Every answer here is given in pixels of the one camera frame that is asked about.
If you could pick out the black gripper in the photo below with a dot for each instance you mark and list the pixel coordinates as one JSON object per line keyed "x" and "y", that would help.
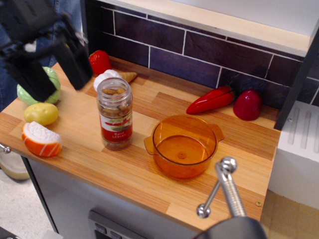
{"x": 25, "y": 21}

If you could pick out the clear almond spice jar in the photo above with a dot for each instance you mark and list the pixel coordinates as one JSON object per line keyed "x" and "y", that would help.
{"x": 115, "y": 102}

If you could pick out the orange transparent plastic pot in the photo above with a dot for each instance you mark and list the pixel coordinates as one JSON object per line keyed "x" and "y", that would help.
{"x": 182, "y": 146}

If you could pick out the person in blue jeans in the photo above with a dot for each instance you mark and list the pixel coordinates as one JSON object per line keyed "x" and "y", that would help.
{"x": 12, "y": 164}

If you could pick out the yellow toy potato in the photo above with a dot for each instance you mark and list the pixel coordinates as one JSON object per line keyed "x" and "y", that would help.
{"x": 42, "y": 113}

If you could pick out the red toy strawberry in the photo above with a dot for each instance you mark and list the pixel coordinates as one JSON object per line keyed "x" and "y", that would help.
{"x": 100, "y": 62}

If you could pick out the orange salmon sushi toy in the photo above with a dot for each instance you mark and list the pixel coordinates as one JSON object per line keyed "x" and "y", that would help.
{"x": 41, "y": 141}

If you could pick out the toy ice cream cone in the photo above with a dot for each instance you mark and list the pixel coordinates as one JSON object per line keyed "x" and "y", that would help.
{"x": 127, "y": 76}

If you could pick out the small metal knob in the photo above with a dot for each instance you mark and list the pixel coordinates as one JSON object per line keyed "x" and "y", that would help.
{"x": 6, "y": 149}

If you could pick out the grey oven control panel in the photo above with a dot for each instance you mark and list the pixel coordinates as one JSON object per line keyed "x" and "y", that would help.
{"x": 104, "y": 228}

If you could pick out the red toy chili pepper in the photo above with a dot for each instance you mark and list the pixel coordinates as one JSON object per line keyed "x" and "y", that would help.
{"x": 217, "y": 98}

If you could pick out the dark red toy pepper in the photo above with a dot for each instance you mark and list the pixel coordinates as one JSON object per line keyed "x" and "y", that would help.
{"x": 248, "y": 105}

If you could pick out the pale wooden shelf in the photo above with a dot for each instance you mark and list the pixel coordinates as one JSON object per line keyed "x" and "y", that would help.
{"x": 230, "y": 26}

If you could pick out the white toy sink unit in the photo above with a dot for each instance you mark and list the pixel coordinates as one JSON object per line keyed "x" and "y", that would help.
{"x": 295, "y": 174}

